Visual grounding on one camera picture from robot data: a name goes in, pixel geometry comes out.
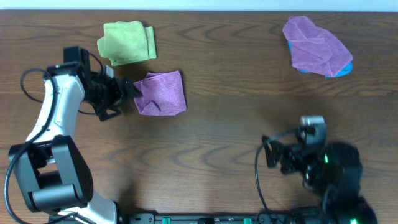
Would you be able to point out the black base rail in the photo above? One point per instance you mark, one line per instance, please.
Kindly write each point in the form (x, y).
(151, 218)

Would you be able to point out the blue cloth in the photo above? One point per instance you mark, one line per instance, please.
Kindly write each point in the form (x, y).
(346, 70)

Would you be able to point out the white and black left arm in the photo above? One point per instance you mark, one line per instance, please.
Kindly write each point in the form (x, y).
(51, 173)

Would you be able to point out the green folded cloth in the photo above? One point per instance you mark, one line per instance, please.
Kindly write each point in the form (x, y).
(127, 42)

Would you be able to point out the crumpled purple cloth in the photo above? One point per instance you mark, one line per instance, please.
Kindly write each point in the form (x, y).
(315, 49)

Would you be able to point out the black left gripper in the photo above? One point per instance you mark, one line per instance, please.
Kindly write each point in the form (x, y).
(117, 94)

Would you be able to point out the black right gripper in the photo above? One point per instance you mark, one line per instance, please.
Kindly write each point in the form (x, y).
(286, 157)

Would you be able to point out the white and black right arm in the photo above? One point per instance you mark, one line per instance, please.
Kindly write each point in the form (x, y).
(331, 171)

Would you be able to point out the purple microfiber cloth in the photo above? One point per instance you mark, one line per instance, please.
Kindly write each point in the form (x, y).
(162, 94)

